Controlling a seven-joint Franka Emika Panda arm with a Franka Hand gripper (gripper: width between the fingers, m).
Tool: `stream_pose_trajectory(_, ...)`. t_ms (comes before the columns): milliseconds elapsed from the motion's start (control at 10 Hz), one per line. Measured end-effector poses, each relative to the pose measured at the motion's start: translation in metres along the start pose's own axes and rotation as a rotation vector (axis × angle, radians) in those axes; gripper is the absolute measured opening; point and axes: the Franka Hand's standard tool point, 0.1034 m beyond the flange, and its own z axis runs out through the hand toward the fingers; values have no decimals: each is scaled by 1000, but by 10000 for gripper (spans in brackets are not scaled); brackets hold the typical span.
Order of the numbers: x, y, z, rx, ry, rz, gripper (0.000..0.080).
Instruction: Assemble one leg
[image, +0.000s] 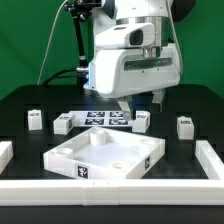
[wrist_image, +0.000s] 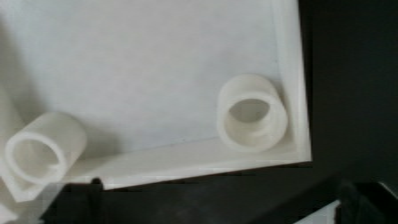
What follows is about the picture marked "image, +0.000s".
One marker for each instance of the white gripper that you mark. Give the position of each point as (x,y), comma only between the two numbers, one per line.
(125,72)

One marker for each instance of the white square table top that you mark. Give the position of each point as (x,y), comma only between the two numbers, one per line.
(100,153)

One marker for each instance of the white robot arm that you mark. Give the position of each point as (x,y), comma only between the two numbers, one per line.
(161,13)

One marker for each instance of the white marker sheet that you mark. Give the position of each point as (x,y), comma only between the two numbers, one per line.
(100,118)

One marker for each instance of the white left fence piece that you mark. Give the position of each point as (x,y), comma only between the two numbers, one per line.
(6,154)

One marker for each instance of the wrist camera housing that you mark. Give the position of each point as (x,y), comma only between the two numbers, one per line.
(126,36)

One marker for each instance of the white front fence wall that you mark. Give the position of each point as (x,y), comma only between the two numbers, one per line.
(121,192)

